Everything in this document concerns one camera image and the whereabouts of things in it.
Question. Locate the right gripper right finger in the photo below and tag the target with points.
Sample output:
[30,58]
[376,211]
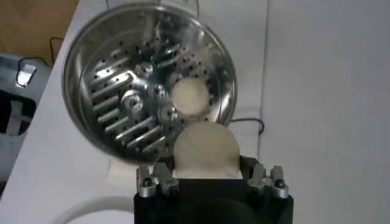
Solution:
[265,179]

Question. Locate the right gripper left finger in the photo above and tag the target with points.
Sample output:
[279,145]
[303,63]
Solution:
[163,179]

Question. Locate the white steamed baozi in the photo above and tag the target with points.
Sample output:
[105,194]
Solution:
[207,150]
[190,95]

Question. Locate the round glass pot lid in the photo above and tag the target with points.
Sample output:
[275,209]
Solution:
[137,1]

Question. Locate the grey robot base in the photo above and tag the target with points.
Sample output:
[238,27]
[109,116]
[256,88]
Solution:
[18,143]

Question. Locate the stainless steel steamer basket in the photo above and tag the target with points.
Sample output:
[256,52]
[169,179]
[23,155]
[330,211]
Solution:
[128,91]

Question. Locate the white round plate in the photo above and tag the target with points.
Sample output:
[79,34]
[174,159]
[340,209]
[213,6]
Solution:
[91,204]

